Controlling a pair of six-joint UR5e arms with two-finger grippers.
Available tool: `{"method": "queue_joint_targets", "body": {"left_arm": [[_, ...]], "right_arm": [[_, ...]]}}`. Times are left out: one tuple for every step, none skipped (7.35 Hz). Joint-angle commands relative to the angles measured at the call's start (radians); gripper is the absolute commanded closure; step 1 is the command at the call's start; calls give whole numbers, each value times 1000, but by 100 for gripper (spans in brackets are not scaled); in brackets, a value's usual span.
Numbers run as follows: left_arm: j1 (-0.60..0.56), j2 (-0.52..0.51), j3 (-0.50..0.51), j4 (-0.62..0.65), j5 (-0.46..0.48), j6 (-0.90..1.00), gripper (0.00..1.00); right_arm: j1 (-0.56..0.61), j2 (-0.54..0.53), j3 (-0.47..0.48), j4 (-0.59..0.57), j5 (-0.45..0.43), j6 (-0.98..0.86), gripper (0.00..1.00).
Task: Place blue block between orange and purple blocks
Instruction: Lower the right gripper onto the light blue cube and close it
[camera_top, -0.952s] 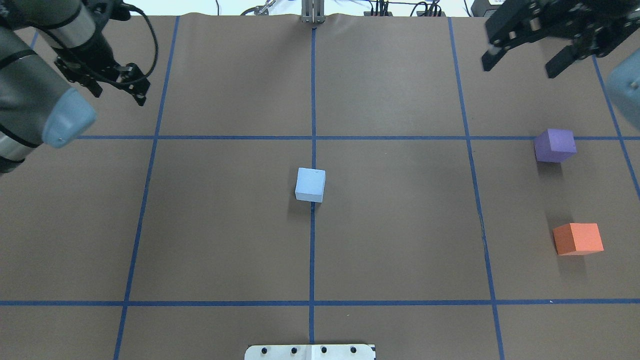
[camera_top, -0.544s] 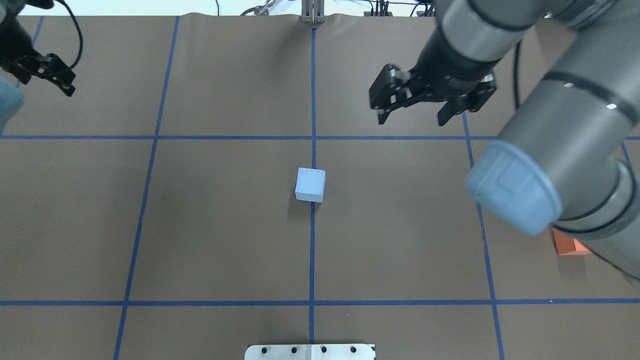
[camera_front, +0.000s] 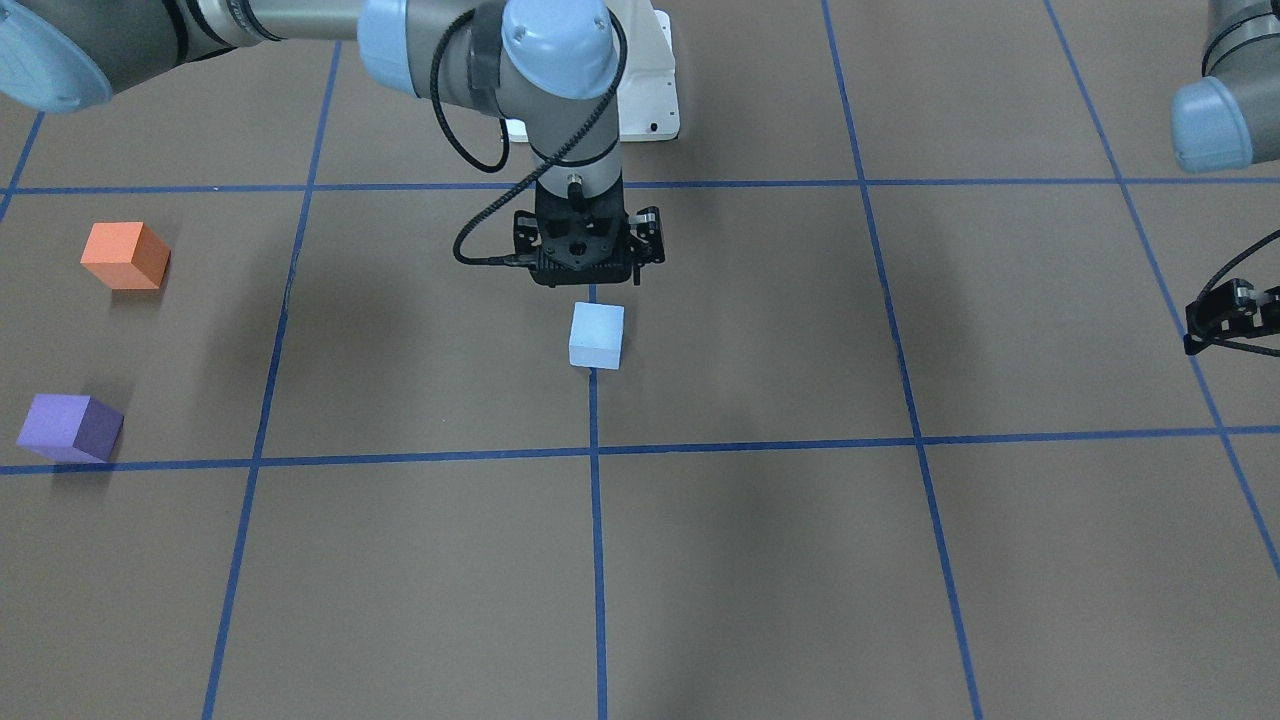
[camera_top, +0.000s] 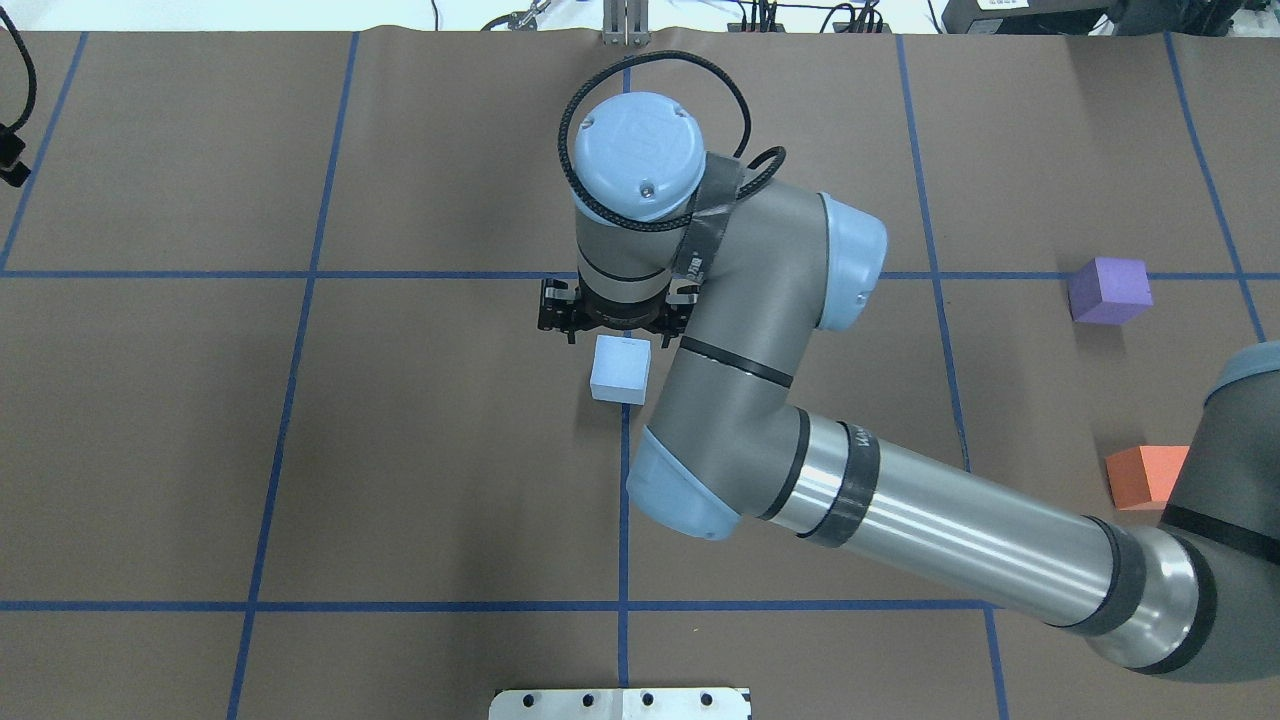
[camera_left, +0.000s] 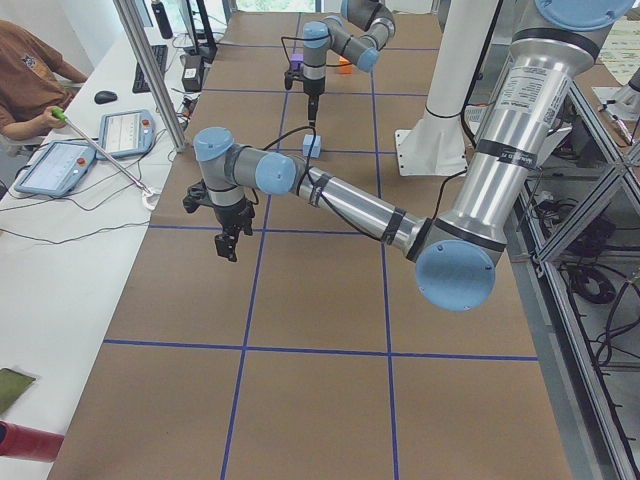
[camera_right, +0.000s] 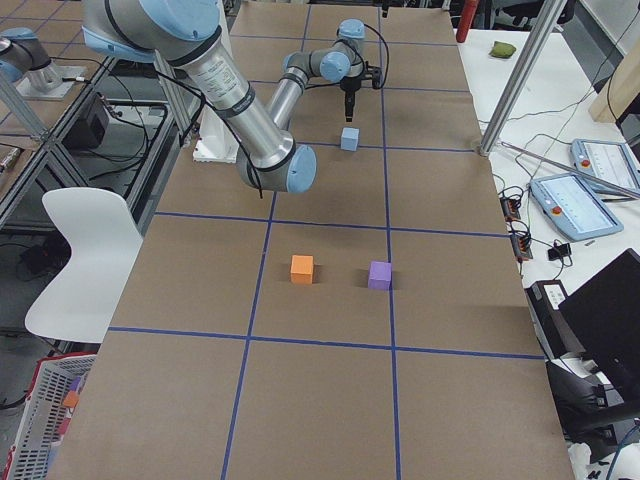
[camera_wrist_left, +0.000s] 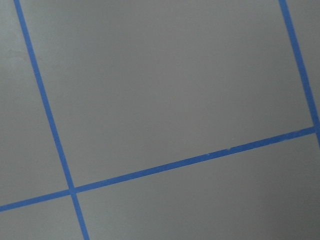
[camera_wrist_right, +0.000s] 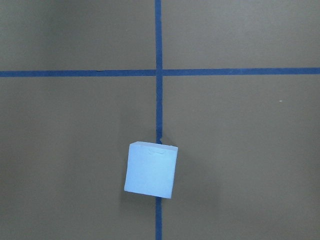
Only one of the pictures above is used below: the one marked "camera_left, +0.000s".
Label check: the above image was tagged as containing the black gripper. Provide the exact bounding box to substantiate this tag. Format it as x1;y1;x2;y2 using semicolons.
213;198;255;261

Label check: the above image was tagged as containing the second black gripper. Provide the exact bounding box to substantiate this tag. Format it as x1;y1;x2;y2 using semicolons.
303;77;324;96

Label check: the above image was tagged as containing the light blue foam block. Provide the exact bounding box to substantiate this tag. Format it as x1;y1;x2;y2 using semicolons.
302;134;322;158

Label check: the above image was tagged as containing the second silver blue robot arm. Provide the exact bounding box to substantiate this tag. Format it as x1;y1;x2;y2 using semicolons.
301;1;396;97

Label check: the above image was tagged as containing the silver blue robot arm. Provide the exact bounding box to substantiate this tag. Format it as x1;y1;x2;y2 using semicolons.
183;1;631;311

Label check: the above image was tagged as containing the purple foam block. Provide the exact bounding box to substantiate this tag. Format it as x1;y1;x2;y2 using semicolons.
290;53;304;70

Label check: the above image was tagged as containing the orange foam block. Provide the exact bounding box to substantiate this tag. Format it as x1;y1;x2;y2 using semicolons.
337;57;353;75

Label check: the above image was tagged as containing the teach pendant tablet far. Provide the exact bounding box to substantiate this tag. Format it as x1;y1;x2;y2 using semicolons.
98;109;155;159

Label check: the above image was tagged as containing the teach pendant tablet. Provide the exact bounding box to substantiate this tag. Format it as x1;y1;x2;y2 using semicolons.
98;109;155;159
14;141;96;198

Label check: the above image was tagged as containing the black keyboard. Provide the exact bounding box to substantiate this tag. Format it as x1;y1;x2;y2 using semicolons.
131;44;170;95

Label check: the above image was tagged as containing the black bottle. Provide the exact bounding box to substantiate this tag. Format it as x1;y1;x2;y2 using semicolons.
151;0;173;39

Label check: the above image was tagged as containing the teach pendant tablet near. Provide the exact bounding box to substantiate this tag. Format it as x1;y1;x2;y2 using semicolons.
14;141;96;198

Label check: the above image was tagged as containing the black computer mouse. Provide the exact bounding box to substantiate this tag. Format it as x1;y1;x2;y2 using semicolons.
94;90;118;105

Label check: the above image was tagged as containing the person in brown shirt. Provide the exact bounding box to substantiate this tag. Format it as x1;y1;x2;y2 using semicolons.
1;20;88;141

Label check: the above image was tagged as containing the red cylinder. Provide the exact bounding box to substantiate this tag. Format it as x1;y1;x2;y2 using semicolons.
1;421;65;463

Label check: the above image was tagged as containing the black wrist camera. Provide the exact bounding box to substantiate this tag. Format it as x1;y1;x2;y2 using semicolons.
182;180;212;214

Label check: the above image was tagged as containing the aluminium frame post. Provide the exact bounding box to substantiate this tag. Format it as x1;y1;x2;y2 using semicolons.
113;0;186;153

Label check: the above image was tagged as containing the green handled grabber stick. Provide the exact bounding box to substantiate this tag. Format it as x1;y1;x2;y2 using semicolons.
52;107;159;199

